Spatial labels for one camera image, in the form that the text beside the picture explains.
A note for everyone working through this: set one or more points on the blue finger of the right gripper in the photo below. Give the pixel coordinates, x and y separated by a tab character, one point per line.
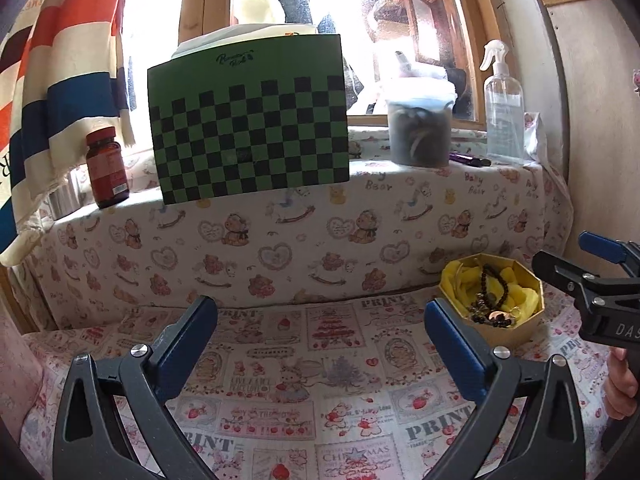
602	247

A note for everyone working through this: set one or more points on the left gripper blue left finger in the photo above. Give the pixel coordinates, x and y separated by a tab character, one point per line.
90	440

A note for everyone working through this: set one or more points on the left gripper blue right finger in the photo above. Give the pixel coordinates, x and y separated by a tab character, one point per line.
548	441

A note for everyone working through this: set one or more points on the hexagonal cardboard jewelry box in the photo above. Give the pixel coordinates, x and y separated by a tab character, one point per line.
509	337

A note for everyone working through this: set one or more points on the person's right hand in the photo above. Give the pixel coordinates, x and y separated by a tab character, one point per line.
620	387

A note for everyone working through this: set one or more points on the yellow cloth in box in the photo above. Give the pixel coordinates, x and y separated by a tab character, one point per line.
485	295

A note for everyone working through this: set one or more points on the pink pillow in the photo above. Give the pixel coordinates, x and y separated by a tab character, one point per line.
20	376

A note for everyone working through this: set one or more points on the print patterned bed sheet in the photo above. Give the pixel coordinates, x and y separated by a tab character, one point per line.
353	390

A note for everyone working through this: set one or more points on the baby bear patterned cloth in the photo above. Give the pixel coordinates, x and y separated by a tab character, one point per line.
387	228

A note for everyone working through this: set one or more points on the clear spray bottle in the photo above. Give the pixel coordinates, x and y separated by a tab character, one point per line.
504	104

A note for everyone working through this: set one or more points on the dark purple pen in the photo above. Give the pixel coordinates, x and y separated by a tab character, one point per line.
469	160

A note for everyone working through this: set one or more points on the wooden cabinet side panel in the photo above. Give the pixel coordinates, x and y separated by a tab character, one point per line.
600	56

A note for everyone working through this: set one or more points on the clear container with dark contents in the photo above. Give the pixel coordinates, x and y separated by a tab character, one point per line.
419	113

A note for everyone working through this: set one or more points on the small metal tin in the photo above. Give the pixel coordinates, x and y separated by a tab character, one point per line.
66	199

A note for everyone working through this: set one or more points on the brown medicine bottle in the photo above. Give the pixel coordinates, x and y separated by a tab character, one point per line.
106	168

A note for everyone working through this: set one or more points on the striped hanging towel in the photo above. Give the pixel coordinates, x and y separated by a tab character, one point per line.
62	77

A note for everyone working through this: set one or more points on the white bag behind box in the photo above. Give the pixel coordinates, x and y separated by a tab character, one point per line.
241	33

